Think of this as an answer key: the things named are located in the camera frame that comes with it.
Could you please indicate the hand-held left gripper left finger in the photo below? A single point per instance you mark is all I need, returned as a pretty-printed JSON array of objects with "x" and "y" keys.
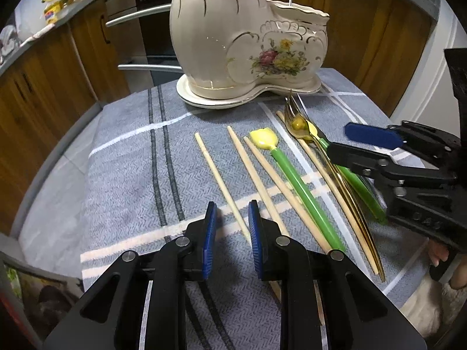
[{"x": 209, "y": 242}]

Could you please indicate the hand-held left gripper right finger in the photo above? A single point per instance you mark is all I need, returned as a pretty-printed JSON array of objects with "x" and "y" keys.
[{"x": 256, "y": 242}]

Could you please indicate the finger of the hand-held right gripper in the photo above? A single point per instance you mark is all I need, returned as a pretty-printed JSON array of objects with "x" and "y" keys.
[
  {"x": 372, "y": 135},
  {"x": 357, "y": 158}
]

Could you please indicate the wooden chopstick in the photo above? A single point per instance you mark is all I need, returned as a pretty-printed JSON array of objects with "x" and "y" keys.
[
  {"x": 251, "y": 175},
  {"x": 328, "y": 182},
  {"x": 277, "y": 186},
  {"x": 219, "y": 182}
]

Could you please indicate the green yellow tulip spoon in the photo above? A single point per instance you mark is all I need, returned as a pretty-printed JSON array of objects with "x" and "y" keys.
[
  {"x": 302, "y": 193},
  {"x": 368, "y": 200}
]

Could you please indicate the gold spoon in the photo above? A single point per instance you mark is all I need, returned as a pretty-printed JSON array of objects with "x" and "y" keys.
[{"x": 302, "y": 132}]

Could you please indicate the gold fork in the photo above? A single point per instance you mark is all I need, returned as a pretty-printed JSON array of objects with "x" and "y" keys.
[{"x": 292, "y": 104}]

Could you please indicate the cream floral ceramic utensil holder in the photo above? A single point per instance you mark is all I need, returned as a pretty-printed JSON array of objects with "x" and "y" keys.
[{"x": 219, "y": 43}]

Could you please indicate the person's right forearm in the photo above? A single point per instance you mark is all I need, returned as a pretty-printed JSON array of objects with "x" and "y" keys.
[{"x": 427, "y": 306}]

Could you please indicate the person's right hand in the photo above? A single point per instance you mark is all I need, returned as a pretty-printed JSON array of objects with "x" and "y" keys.
[{"x": 439, "y": 255}]

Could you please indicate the wooden kitchen cabinet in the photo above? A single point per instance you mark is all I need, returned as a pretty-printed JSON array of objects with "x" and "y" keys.
[
  {"x": 383, "y": 43},
  {"x": 47, "y": 87}
]

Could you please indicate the grey striped tablecloth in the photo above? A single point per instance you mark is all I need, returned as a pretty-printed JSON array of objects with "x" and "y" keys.
[{"x": 127, "y": 175}]

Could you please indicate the cream ceramic plate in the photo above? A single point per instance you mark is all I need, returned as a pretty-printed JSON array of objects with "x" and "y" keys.
[{"x": 204, "y": 99}]

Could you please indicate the magazine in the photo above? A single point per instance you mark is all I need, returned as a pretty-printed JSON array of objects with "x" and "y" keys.
[{"x": 43, "y": 295}]

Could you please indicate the yellow red packet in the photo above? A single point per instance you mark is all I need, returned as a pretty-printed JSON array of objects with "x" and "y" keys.
[{"x": 52, "y": 11}]

